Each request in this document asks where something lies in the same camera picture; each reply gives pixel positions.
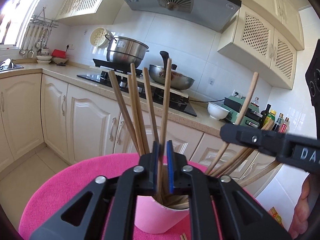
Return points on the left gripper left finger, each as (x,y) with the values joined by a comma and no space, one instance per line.
(104,208)

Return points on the light bamboo chopstick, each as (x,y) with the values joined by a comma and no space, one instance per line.
(150,104)
(138,106)
(237,159)

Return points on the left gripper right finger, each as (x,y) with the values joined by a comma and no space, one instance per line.
(219,208)

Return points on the pink utensil cup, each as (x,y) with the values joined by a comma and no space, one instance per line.
(158,214)

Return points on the person right hand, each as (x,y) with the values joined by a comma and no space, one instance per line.
(304,206)

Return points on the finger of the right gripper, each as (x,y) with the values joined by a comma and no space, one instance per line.
(266,142)

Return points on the green yellow bottle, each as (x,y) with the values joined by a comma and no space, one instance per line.
(271,116)

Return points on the black gas hob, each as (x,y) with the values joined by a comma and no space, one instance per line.
(177,102)

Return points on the black induction cooker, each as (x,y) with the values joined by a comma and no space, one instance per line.
(117,67)

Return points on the grey range hood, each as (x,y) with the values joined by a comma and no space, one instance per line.
(213,14)

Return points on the grey thick chopstick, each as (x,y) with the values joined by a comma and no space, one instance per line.
(135,116)

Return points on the thin brown chopstick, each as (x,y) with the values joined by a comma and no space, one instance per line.
(166,100)

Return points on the cream upper cabinets right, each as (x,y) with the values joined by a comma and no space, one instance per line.
(265,36)

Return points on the steel frying pan with lid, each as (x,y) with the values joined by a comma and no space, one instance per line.
(178,80)

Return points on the kitchen window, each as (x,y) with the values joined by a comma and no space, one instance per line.
(15,15)

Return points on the white ceramic bowl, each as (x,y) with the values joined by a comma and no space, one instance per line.
(217,112)

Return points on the red lidded container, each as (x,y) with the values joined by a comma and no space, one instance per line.
(59,53)

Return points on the steel kitchen sink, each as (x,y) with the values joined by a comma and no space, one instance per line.
(8,64)

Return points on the dark wooden chopstick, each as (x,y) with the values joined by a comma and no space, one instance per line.
(123,109)

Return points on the pink round table cloth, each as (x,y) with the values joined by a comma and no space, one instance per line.
(63,186)

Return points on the wall utensil rack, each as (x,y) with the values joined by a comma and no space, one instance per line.
(37,35)

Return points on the stainless steel steamer pot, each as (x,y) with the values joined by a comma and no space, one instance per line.
(124,50)

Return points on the cream strainer on wall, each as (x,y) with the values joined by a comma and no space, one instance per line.
(98,38)

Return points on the sauce bottles group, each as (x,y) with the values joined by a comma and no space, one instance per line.
(280,124)

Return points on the cream upper cabinets left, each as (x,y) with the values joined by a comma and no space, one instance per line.
(88,12)

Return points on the cream lower kitchen cabinets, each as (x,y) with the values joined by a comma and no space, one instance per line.
(78,124)

